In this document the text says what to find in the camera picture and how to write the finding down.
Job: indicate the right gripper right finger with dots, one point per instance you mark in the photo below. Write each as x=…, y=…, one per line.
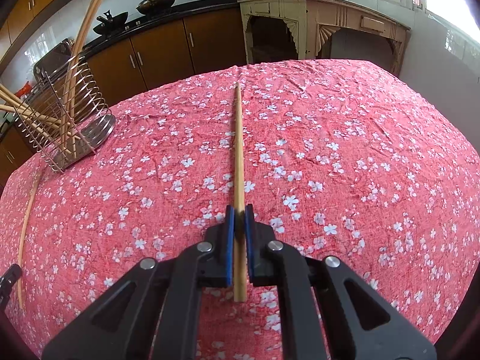
x=326, y=310

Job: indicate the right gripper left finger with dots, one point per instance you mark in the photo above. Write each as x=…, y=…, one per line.
x=152, y=311

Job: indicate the wooden chopstick seven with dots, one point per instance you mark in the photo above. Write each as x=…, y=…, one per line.
x=239, y=246

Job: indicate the wooden chopstick one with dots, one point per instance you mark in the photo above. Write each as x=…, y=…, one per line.
x=40, y=135

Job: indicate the wooden chopstick eight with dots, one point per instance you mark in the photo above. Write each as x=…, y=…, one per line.
x=10, y=99

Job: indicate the wooden chopstick two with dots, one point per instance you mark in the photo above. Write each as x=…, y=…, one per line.
x=33, y=115

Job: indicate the wooden chopstick six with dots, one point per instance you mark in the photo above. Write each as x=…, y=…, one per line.
x=84, y=56

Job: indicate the red floral tablecloth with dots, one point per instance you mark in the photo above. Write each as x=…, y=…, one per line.
x=340, y=158

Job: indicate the dark cutting board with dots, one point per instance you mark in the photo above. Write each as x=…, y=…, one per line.
x=53, y=60

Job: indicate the black wok left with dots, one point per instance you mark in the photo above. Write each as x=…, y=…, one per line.
x=107, y=23

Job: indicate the upper wooden cabinets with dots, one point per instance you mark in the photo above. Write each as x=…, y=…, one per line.
x=24, y=19

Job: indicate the wooden cabinets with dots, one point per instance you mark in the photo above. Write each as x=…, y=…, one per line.
x=189, y=39
x=24, y=19

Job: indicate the lower wooden cabinets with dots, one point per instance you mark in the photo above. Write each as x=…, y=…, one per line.
x=189, y=39

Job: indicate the lidded wok right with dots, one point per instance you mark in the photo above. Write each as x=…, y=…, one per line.
x=154, y=7

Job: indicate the cream wooden side table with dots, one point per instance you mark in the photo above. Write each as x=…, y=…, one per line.
x=312, y=22

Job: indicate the wire utensil holder basket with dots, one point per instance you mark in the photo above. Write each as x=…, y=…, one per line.
x=94, y=120

